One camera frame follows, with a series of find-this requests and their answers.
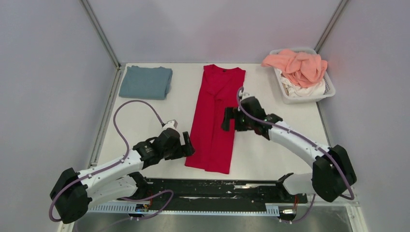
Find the peach t-shirt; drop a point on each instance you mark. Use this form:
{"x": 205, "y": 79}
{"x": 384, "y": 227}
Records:
{"x": 300, "y": 68}

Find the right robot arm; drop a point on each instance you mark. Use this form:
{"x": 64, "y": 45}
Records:
{"x": 332, "y": 175}

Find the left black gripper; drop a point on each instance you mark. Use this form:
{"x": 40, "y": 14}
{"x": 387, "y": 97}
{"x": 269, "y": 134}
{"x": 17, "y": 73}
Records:
{"x": 188, "y": 151}

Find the folded blue t-shirt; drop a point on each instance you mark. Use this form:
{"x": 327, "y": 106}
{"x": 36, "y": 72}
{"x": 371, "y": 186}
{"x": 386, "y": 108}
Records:
{"x": 146, "y": 83}

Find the right corner metal post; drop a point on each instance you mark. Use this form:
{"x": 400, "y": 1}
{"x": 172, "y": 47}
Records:
{"x": 331, "y": 23}

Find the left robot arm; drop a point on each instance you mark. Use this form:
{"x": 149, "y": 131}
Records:
{"x": 96, "y": 179}

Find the aluminium frame rail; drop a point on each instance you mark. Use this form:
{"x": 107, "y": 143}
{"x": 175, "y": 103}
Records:
{"x": 282, "y": 212}

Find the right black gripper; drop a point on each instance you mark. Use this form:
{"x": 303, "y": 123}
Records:
{"x": 233, "y": 113}

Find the corner metal post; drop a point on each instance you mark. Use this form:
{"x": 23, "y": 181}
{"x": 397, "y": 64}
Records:
{"x": 103, "y": 38}
{"x": 331, "y": 23}

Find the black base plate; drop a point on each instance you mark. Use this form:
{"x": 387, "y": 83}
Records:
{"x": 215, "y": 195}

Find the red t-shirt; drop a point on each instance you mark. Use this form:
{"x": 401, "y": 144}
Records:
{"x": 214, "y": 146}

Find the left corner metal post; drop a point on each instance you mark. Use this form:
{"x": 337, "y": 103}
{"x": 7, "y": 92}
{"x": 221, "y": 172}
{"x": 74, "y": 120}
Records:
{"x": 103, "y": 38}

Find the white t-shirt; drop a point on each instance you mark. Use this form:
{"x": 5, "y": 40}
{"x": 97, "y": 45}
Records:
{"x": 295, "y": 91}

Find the white plastic basket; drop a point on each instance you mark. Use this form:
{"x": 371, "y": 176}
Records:
{"x": 329, "y": 92}

